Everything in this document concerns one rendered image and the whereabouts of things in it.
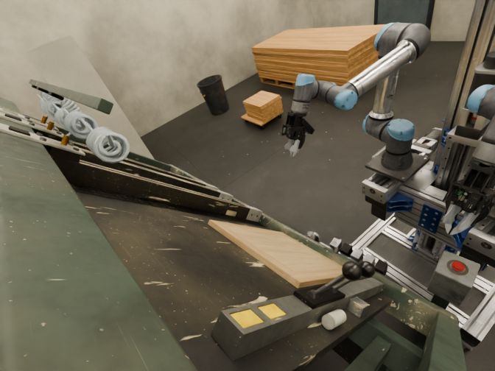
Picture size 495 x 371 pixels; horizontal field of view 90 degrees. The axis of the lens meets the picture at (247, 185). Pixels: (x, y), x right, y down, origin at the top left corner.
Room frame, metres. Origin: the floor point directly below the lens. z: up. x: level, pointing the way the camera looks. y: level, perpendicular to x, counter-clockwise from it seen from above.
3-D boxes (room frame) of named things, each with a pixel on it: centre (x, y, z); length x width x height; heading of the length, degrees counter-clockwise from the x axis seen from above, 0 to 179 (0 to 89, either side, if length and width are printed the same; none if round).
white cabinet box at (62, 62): (4.23, 1.76, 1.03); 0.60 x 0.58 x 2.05; 21
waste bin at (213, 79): (5.13, -0.04, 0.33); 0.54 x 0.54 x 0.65
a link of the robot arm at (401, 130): (0.93, -0.81, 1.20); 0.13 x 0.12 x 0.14; 8
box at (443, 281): (0.37, -0.66, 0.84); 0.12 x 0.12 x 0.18; 32
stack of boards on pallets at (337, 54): (4.85, -2.08, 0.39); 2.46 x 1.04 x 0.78; 21
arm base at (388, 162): (0.92, -0.81, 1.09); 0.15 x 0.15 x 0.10
